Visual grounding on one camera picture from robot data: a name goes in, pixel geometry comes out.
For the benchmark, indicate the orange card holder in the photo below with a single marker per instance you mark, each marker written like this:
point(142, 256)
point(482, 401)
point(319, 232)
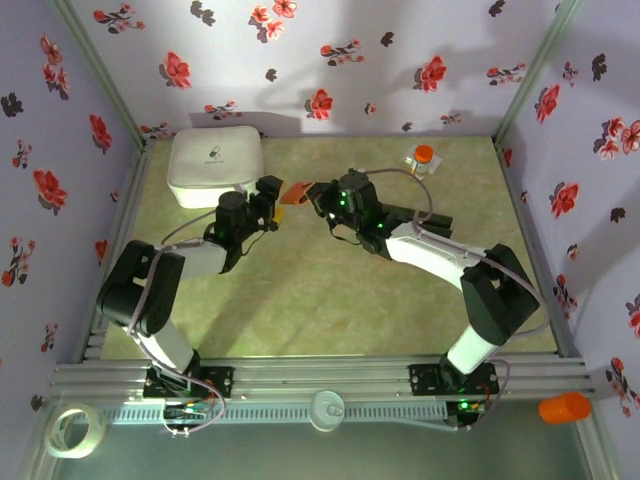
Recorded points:
point(296, 193)

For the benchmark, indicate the black card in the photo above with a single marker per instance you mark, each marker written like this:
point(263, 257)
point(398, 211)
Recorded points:
point(440, 229)
point(402, 211)

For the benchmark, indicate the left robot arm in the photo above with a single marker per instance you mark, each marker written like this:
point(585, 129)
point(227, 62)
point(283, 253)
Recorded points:
point(135, 295)

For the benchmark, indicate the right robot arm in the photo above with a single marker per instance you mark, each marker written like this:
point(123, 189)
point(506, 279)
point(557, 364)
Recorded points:
point(425, 250)

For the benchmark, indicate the white zip pouch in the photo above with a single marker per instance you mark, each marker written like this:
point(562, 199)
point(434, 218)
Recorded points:
point(215, 165)

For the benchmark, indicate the pill bottle orange cap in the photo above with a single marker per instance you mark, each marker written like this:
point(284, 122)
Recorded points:
point(423, 154)

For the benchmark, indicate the green circuit board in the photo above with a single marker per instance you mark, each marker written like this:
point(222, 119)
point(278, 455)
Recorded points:
point(187, 412)
point(465, 406)

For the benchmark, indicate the clear round lid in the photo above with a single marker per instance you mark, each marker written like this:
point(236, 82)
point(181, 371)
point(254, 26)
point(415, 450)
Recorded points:
point(325, 410)

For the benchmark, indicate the clear tape roll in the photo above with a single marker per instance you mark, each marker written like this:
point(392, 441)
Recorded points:
point(100, 430)

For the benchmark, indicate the orange plastic cup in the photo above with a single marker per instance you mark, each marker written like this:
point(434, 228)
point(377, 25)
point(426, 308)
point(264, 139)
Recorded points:
point(565, 408)

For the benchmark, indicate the aluminium side rail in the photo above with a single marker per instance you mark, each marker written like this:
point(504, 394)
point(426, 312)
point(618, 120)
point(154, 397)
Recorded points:
point(127, 215)
point(535, 250)

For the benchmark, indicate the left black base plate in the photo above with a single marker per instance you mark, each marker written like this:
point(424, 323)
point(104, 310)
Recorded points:
point(222, 382)

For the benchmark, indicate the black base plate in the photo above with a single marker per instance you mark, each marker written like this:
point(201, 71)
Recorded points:
point(222, 382)
point(422, 380)

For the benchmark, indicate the aluminium frame rail wide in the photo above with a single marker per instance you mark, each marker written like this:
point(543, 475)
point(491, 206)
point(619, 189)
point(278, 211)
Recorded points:
point(320, 375)

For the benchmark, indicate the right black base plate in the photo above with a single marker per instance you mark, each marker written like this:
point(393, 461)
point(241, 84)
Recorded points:
point(422, 380)

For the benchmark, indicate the aluminium frame post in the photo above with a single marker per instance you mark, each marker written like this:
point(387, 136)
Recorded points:
point(102, 75)
point(537, 75)

